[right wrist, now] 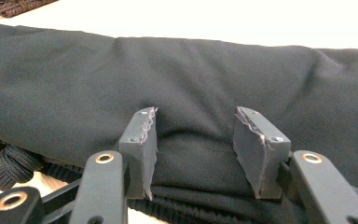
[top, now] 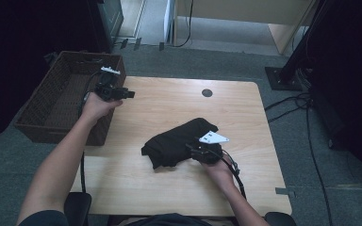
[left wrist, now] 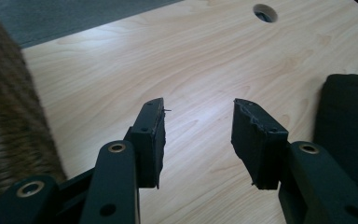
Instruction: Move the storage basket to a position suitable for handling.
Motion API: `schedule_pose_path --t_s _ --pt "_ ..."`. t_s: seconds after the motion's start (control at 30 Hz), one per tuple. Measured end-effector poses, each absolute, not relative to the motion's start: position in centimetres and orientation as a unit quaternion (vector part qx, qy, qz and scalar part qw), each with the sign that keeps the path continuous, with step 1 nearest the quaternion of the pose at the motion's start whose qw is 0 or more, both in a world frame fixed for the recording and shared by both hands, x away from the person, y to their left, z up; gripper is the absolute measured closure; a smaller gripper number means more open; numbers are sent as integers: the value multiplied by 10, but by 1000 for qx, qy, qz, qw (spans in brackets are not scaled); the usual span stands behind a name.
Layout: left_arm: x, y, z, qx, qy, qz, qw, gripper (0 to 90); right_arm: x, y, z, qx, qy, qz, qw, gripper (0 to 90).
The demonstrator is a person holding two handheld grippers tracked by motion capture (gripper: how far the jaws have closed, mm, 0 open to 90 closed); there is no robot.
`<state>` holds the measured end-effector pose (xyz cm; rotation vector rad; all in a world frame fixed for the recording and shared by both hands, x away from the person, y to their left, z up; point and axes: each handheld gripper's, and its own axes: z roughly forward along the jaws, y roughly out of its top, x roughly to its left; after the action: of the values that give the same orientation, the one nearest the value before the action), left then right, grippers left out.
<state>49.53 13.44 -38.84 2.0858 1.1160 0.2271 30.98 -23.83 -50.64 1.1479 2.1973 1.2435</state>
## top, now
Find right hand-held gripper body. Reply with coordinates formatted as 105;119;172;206
194;130;230;166

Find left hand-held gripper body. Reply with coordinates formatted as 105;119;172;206
93;66;123;103

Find black pants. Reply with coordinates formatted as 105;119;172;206
140;117;221;170

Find brown wicker basket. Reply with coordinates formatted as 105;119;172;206
14;51;127;147

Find person's left hand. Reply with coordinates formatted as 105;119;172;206
81;91;123;126

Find person's right hand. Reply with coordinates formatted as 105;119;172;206
202;156;237;189

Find dark cabinet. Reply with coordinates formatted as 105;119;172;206
88;0;124;55

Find grey floor tape strip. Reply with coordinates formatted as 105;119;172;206
274;186;296;198

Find white panel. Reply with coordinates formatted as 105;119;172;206
163;0;175;44

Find black chair armrest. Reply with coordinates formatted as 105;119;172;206
64;191;92;226
263;211;296;226

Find black metal stand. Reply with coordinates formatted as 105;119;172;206
264;0;331;92

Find dark curtain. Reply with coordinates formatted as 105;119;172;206
307;0;362;196
0;0;98;145

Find light wooden desk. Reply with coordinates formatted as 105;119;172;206
173;0;317;55

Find person's dark shirt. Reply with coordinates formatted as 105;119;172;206
18;209;215;226

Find right hand-held gripper cable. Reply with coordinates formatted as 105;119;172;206
215;150;248;201

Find hand-held gripper cable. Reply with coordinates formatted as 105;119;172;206
215;150;248;201
76;70;103;194

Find left hand-held gripper cable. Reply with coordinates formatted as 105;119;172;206
76;70;103;194

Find hanging black cable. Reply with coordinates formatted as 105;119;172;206
172;0;194;49

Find long black floor cable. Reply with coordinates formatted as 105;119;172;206
304;100;334;226

